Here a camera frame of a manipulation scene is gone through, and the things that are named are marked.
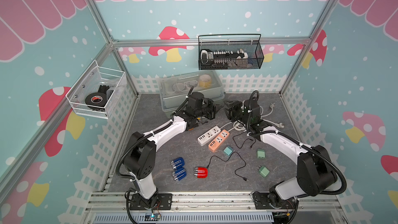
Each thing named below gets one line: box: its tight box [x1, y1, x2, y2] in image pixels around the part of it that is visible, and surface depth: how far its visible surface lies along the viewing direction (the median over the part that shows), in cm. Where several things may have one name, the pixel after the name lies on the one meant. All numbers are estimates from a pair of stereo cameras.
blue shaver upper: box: [171, 157, 186, 170], surface depth 85 cm
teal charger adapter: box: [223, 145, 234, 157], surface depth 91 cm
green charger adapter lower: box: [256, 164, 270, 178], surface depth 84 cm
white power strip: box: [197, 125, 222, 147], surface depth 96 cm
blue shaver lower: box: [172, 167, 187, 181], surface depth 82 cm
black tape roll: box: [84, 92, 108, 109], surface depth 71 cm
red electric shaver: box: [193, 166, 209, 179], surface depth 83 cm
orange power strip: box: [208, 129, 231, 153], surface depth 94 cm
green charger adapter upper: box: [256, 148, 266, 159], surface depth 89 cm
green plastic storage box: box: [159, 70, 225, 119], surface depth 99 cm
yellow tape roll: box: [199, 74, 212, 88], surface depth 105 cm
